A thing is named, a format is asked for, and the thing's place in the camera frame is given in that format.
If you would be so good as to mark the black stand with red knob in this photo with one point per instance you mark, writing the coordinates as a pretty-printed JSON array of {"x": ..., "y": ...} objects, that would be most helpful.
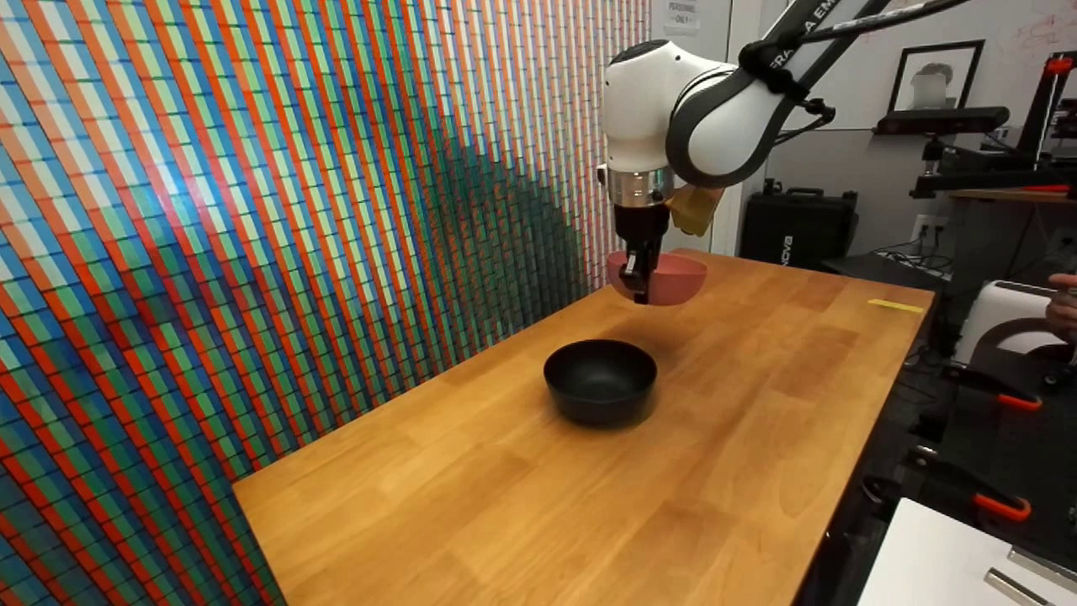
[{"x": 1054, "y": 104}]

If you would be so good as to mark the black bowl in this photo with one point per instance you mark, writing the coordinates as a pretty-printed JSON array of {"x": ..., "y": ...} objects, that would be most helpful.
[{"x": 599, "y": 382}]

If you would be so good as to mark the tan wrist camera mount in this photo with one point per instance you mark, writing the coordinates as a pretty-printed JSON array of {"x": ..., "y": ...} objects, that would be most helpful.
[{"x": 695, "y": 211}]

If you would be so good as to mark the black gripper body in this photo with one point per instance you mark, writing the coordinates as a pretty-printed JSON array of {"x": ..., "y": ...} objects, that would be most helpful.
[{"x": 644, "y": 229}]

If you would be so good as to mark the black hard case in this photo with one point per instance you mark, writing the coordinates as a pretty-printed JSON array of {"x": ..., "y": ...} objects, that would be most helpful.
[{"x": 794, "y": 226}]

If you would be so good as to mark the black bar camera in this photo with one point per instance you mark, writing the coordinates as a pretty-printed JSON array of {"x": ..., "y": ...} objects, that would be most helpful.
[{"x": 945, "y": 120}]

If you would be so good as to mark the white board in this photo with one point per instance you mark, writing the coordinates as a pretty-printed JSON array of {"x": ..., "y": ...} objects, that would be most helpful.
[{"x": 945, "y": 560}]

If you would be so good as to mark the colourful striped backdrop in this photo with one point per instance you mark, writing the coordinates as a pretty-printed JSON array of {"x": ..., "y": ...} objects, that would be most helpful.
[{"x": 279, "y": 225}]

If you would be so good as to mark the pink bowl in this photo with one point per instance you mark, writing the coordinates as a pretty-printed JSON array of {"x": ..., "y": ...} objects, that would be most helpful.
[{"x": 678, "y": 280}]

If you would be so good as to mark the yellow tape strip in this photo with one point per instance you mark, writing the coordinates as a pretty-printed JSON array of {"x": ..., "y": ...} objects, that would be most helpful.
[{"x": 894, "y": 305}]

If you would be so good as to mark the framed portrait picture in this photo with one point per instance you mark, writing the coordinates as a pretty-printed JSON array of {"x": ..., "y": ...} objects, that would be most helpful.
[{"x": 933, "y": 79}]

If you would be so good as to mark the wall outlet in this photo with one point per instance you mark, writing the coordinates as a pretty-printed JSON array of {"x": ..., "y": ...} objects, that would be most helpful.
[{"x": 924, "y": 226}]

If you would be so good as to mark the person's hand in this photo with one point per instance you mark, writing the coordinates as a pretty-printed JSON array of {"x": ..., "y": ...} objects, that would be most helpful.
[{"x": 1066, "y": 305}]

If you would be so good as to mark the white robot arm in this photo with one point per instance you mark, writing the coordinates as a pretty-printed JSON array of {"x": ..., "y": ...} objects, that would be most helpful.
[{"x": 644, "y": 102}]

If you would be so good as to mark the paper sign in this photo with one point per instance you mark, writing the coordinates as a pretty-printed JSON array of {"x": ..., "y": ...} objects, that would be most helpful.
[{"x": 682, "y": 10}]

